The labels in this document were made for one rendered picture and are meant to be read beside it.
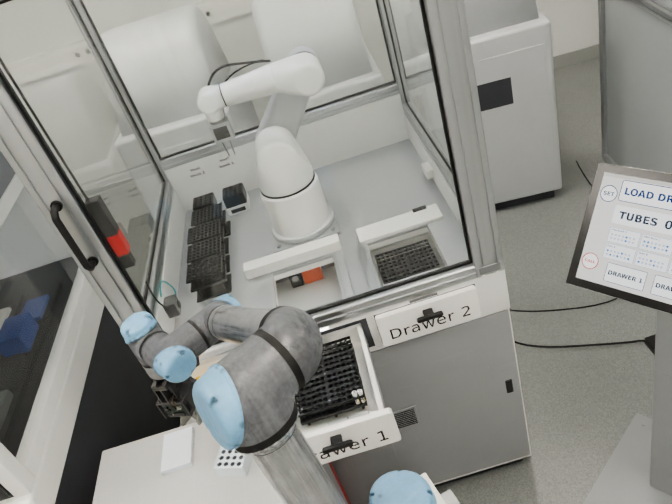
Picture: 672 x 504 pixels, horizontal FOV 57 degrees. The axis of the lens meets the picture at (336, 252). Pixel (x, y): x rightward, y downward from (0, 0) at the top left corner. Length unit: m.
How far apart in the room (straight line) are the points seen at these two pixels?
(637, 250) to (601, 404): 1.12
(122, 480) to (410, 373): 0.88
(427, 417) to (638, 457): 0.77
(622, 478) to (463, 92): 1.48
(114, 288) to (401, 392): 0.91
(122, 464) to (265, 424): 1.06
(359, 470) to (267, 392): 1.32
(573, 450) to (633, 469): 0.21
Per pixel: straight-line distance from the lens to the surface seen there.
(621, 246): 1.63
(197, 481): 1.80
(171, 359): 1.29
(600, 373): 2.73
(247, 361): 0.94
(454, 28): 1.41
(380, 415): 1.50
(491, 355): 1.97
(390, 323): 1.74
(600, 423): 2.58
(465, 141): 1.51
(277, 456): 1.01
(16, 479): 1.83
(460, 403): 2.08
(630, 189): 1.64
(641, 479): 2.42
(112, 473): 1.97
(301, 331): 0.97
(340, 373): 1.70
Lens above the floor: 2.09
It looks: 35 degrees down
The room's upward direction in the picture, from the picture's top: 19 degrees counter-clockwise
